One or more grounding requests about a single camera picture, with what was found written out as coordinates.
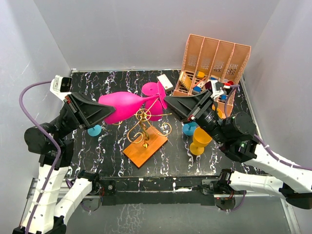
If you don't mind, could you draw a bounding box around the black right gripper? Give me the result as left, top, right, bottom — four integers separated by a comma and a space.
161, 90, 229, 144

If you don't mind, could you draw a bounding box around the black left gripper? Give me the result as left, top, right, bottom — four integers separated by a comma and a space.
52, 90, 117, 139

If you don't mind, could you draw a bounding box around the light blue wine glass back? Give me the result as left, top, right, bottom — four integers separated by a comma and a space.
87, 124, 101, 137

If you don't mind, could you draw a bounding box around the blue wine glass front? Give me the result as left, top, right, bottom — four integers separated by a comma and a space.
182, 122, 198, 136

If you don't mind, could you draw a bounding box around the yellow wine glass front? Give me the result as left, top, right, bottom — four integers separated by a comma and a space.
212, 104, 224, 119

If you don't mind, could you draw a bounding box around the yellow wine glass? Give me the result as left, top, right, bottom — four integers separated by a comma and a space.
212, 104, 224, 119
189, 127, 212, 156

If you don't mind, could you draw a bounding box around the yellow wine glass back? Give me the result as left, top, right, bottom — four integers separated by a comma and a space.
189, 127, 212, 156

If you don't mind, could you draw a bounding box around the magenta wine glass front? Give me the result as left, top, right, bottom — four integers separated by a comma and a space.
98, 82, 167, 124

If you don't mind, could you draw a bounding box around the magenta wine glass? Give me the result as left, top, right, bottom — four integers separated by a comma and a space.
142, 82, 164, 122
98, 82, 167, 124

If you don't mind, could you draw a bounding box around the magenta wine glass back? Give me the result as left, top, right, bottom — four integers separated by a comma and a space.
142, 82, 164, 122

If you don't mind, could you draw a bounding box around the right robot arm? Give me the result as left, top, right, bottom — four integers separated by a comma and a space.
162, 91, 312, 210

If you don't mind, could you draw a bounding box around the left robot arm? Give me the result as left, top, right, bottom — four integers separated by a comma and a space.
13, 93, 116, 234

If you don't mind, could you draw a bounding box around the wooden rack base board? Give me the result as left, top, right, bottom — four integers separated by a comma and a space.
123, 127, 168, 168

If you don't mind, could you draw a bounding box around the orange block in organizer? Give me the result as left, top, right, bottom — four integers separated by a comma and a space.
196, 71, 205, 79

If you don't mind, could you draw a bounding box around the white small box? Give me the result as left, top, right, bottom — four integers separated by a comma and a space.
157, 74, 174, 92

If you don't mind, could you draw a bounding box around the pink desk file organizer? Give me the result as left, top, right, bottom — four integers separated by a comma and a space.
172, 34, 252, 117

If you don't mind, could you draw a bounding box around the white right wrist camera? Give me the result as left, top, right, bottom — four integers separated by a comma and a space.
205, 80, 239, 102

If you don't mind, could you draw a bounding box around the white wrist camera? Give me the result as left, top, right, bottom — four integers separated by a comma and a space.
205, 80, 239, 102
50, 75, 72, 101

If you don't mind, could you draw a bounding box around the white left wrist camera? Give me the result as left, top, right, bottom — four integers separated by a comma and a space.
50, 75, 72, 101

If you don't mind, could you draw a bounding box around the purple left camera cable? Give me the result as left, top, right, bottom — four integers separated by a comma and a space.
19, 81, 61, 234

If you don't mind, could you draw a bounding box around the purple camera cable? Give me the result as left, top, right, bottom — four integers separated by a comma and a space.
224, 84, 312, 171
19, 81, 61, 234

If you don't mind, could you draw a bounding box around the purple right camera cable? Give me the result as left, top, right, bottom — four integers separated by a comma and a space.
224, 84, 312, 171

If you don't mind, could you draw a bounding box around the black mounting rail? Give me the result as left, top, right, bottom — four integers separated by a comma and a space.
100, 175, 217, 206

